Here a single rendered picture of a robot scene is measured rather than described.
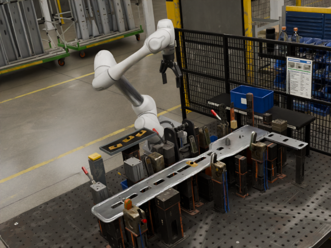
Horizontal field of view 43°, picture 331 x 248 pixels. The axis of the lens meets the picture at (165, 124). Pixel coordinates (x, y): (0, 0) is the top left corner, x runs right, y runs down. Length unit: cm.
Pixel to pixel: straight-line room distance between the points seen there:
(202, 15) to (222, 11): 35
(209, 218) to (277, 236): 44
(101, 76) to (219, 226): 123
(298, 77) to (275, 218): 108
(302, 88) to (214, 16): 224
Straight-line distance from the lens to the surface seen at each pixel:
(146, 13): 959
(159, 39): 242
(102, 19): 1057
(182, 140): 285
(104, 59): 294
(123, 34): 1045
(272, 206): 279
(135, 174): 255
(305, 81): 317
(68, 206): 304
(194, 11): 543
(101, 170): 263
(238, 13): 491
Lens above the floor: 233
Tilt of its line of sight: 24 degrees down
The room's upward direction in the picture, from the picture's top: 7 degrees counter-clockwise
